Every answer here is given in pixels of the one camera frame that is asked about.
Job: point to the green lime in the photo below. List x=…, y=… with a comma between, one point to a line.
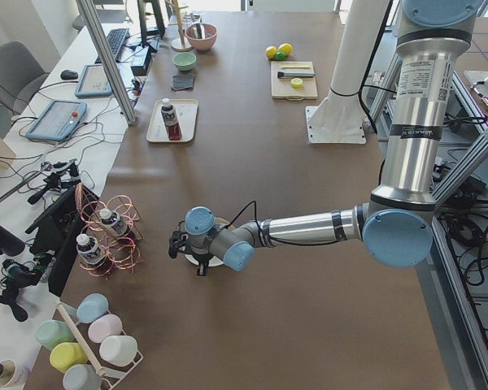
x=279, y=56

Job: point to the green bowl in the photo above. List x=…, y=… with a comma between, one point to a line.
x=184, y=61

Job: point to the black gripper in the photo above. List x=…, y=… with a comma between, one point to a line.
x=202, y=258

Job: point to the white cup rack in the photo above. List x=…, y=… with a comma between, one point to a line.
x=112, y=376

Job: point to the copper wire bottle rack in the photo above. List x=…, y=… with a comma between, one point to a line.
x=120, y=253

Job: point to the yellow plastic knife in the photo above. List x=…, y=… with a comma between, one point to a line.
x=295, y=66

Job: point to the cream rabbit tray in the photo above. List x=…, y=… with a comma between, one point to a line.
x=186, y=112

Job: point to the grey cup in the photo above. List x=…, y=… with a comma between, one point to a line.
x=81, y=377

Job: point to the tea bottle in rack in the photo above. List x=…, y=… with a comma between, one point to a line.
x=115, y=224
x=93, y=256

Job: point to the half lemon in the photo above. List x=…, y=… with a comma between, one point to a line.
x=296, y=83

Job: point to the black keyboard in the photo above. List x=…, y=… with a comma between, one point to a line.
x=116, y=39

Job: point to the dark tea bottle on tray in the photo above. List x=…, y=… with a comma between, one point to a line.
x=170, y=120

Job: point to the wooden cutting board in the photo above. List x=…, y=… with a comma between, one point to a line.
x=281, y=88

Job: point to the metal tin cup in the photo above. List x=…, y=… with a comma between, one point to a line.
x=12, y=374

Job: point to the black box stand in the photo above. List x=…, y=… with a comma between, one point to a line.
x=57, y=228

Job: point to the pink bowl with ice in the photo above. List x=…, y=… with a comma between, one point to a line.
x=205, y=44

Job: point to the blue cup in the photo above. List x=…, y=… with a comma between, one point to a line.
x=93, y=307

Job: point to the black computer mouse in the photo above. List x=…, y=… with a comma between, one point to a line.
x=69, y=75

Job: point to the white round plate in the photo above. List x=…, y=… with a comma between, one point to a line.
x=215, y=261

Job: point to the steel muddler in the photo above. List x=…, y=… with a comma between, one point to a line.
x=295, y=74

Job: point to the near teach pendant tablet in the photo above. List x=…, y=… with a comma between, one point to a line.
x=58, y=121

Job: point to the far teach pendant tablet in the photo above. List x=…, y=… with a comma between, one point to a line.
x=93, y=83

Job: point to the aluminium frame post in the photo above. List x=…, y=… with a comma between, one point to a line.
x=96, y=32

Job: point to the white cup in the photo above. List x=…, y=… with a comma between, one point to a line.
x=118, y=350

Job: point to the lower yellow lemon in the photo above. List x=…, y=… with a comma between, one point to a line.
x=285, y=48

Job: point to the pink cup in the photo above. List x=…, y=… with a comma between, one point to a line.
x=107, y=325

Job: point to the upper yellow lemon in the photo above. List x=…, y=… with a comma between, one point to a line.
x=271, y=52

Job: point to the yellow cup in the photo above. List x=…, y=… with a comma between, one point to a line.
x=67, y=354

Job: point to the yellow lemon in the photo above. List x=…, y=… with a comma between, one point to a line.
x=271, y=52
x=285, y=48

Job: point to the green cup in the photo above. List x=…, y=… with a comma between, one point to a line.
x=52, y=333

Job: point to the teach pendant tablet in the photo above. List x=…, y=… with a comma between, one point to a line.
x=58, y=121
x=93, y=83

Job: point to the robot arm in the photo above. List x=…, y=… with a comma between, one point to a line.
x=394, y=224

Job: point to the grey folded cloth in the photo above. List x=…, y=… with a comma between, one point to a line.
x=183, y=82

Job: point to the grey office chair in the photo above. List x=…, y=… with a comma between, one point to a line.
x=21, y=76

